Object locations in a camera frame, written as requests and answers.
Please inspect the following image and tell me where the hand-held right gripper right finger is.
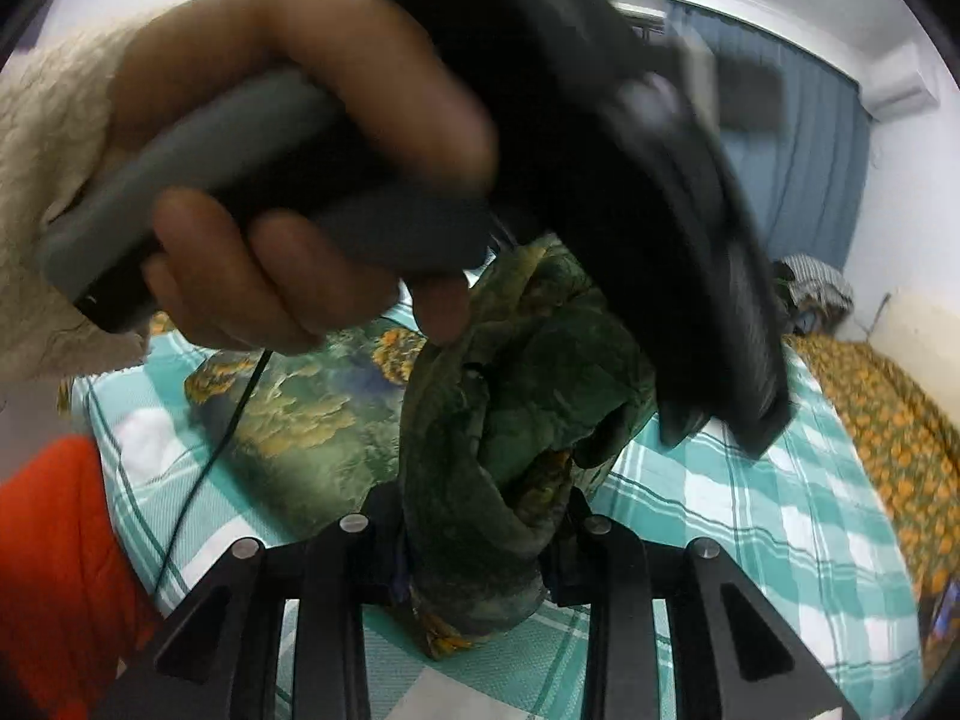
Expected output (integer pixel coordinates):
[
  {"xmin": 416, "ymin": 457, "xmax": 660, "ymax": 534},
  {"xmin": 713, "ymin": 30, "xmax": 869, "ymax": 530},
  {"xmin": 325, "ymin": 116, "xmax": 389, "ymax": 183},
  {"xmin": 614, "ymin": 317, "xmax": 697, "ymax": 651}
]
[{"xmin": 540, "ymin": 495, "xmax": 860, "ymax": 720}]

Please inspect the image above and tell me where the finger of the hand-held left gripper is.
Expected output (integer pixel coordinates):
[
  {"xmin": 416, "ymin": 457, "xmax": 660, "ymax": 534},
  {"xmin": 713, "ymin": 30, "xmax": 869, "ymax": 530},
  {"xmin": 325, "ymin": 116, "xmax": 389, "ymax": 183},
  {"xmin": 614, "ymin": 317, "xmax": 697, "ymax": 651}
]
[
  {"xmin": 651, "ymin": 247, "xmax": 722, "ymax": 449},
  {"xmin": 705, "ymin": 225, "xmax": 794, "ymax": 460}
]

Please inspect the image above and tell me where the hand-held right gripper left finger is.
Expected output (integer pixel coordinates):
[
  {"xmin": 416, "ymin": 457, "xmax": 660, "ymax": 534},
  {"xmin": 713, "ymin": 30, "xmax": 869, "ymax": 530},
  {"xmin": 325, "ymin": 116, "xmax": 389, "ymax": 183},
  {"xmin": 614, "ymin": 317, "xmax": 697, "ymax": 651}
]
[{"xmin": 94, "ymin": 514, "xmax": 372, "ymax": 720}]

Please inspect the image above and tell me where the green floral garment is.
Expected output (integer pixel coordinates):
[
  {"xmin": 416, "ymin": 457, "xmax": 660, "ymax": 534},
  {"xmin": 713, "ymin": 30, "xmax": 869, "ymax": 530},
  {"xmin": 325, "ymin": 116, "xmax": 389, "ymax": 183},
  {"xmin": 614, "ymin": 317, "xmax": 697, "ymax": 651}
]
[{"xmin": 184, "ymin": 235, "xmax": 665, "ymax": 662}]

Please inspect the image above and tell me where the person's left forearm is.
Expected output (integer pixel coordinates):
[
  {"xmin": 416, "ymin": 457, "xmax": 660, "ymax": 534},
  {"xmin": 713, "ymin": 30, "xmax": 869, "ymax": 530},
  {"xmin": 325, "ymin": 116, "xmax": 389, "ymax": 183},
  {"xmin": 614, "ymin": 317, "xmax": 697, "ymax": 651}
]
[{"xmin": 0, "ymin": 26, "xmax": 155, "ymax": 387}]

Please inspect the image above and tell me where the pile of clothes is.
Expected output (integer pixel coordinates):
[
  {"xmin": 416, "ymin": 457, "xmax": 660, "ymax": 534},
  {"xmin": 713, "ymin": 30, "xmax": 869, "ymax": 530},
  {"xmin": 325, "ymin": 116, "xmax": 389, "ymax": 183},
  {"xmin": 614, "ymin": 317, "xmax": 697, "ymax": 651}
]
[{"xmin": 772, "ymin": 255, "xmax": 856, "ymax": 336}]

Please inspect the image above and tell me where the person's left hand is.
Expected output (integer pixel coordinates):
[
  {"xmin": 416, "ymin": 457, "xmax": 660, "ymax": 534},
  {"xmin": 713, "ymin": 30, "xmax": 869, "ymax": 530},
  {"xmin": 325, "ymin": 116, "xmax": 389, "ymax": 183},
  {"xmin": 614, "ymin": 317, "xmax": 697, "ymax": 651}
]
[{"xmin": 112, "ymin": 0, "xmax": 497, "ymax": 355}]

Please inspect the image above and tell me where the orange floral quilt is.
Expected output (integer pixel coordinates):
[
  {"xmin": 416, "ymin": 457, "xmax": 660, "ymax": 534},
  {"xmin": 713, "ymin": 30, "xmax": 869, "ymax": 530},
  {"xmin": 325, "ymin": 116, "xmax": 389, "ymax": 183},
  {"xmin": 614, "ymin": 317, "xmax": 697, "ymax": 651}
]
[{"xmin": 784, "ymin": 330, "xmax": 960, "ymax": 620}]

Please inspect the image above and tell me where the teal checkered bed sheet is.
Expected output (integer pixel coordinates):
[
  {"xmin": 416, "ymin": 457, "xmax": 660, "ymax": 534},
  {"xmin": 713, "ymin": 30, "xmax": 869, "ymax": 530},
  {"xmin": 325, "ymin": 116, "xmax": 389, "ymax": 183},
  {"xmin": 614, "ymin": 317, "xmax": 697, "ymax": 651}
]
[{"xmin": 71, "ymin": 300, "xmax": 925, "ymax": 720}]

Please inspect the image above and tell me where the cream headboard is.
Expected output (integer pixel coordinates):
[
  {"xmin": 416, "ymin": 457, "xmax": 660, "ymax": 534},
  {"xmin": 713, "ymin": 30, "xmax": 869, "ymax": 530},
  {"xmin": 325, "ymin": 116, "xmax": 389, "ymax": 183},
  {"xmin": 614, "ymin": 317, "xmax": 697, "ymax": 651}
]
[{"xmin": 855, "ymin": 291, "xmax": 960, "ymax": 425}]

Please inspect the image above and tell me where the blue curtain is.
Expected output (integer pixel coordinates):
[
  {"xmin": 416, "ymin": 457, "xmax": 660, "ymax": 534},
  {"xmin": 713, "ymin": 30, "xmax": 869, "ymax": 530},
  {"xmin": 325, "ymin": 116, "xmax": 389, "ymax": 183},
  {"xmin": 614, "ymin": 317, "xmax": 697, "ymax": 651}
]
[{"xmin": 666, "ymin": 1, "xmax": 872, "ymax": 272}]

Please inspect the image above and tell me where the person's orange clothing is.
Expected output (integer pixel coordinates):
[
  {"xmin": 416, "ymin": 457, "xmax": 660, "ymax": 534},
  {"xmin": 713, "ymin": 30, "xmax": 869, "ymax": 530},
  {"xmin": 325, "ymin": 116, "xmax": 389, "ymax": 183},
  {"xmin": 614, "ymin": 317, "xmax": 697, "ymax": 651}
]
[{"xmin": 0, "ymin": 435, "xmax": 164, "ymax": 720}]

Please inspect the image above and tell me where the white air conditioner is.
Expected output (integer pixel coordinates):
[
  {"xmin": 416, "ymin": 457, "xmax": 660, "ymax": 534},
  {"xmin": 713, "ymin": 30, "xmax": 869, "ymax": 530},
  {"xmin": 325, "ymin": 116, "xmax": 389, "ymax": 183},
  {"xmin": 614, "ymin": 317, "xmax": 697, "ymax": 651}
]
[{"xmin": 861, "ymin": 43, "xmax": 940, "ymax": 119}]

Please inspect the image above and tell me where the black cable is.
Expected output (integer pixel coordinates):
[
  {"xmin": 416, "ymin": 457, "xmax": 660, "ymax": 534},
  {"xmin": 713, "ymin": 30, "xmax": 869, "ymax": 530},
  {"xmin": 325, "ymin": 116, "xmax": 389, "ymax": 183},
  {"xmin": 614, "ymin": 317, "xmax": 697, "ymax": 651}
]
[{"xmin": 154, "ymin": 349, "xmax": 272, "ymax": 605}]

